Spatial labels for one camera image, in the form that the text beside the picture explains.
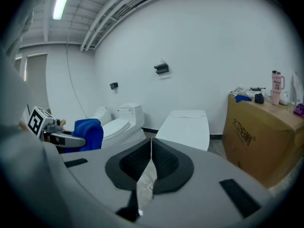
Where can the long ceiling light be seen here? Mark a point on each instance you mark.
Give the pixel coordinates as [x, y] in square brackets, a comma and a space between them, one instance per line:
[62, 2]

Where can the white ceiling pipes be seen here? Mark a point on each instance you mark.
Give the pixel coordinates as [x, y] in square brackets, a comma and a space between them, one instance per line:
[104, 15]

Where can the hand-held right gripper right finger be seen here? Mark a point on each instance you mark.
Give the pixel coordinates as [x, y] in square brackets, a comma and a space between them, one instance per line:
[209, 174]

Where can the person's left forearm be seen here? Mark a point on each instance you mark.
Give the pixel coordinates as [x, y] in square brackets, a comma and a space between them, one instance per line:
[22, 126]

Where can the black pouch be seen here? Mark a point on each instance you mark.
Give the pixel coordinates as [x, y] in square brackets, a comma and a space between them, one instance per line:
[259, 98]

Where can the white flat-lid toilet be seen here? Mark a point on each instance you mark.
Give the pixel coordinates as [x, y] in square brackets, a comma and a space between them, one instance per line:
[185, 129]

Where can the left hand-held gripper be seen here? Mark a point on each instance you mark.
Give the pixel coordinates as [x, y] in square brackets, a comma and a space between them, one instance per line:
[35, 123]

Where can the person's grey sweatshirt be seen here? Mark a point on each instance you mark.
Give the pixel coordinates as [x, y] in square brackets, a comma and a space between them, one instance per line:
[19, 179]

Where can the white toilet with tank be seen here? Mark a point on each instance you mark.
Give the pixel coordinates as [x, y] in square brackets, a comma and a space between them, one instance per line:
[130, 113]

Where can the blue wiping cloth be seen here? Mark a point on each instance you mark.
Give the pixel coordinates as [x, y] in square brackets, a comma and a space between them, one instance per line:
[91, 133]

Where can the grey window blind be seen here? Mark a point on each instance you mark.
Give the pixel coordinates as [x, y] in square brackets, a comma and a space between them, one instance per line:
[36, 79]
[18, 64]

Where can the large cardboard box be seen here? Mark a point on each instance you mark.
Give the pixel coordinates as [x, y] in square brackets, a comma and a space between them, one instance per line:
[261, 146]

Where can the white egg-shaped toilet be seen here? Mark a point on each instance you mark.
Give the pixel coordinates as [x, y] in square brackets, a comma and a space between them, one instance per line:
[102, 114]

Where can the pink tumbler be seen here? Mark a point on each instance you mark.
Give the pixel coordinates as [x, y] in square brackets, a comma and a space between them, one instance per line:
[277, 87]

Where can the black metal tool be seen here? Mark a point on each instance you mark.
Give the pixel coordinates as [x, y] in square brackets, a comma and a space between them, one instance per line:
[257, 88]

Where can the small blue cloth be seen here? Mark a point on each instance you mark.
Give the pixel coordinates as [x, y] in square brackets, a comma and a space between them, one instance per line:
[242, 98]

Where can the white plastic bag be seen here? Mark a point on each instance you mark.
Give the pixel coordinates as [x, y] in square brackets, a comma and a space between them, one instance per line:
[284, 99]

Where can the white crumpled cloth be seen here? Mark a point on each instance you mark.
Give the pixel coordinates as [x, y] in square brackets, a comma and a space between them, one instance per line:
[241, 91]

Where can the purple cloth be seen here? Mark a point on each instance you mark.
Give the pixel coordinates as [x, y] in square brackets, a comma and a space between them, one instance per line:
[299, 110]

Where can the black wall holder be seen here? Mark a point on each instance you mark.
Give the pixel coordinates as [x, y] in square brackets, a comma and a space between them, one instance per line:
[162, 68]
[114, 86]

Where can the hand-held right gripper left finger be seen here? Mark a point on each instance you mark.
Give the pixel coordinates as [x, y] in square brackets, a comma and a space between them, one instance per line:
[95, 170]

